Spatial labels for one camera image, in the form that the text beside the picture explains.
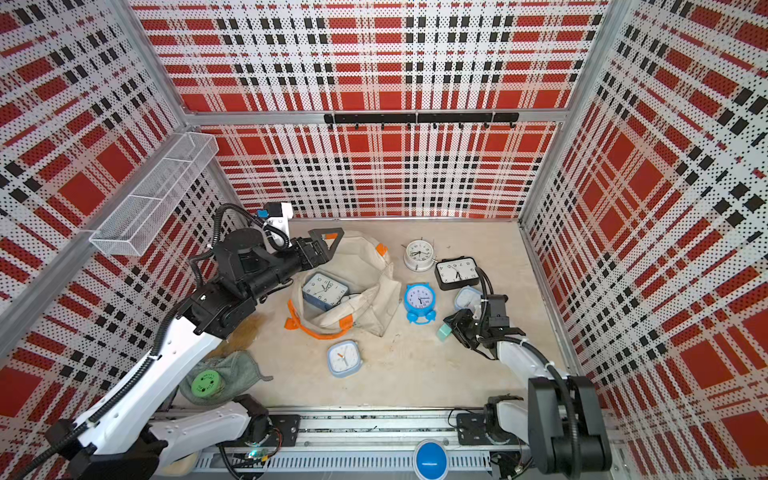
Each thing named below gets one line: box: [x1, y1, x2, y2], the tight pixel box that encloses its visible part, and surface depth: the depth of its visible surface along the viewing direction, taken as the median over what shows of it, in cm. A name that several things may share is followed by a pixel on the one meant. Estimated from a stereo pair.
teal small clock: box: [436, 323, 452, 342], surface depth 88 cm
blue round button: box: [413, 438, 450, 480], surface depth 70 cm
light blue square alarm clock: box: [327, 340, 363, 378], surface depth 86 cm
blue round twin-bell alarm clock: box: [404, 282, 436, 325], surface depth 97 cm
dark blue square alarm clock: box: [302, 272, 350, 311], surface depth 98 cm
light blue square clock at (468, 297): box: [454, 285, 483, 317], surface depth 97 cm
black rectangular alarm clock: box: [435, 256, 480, 291], surface depth 104 cm
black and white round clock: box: [401, 237, 438, 272], surface depth 107 cm
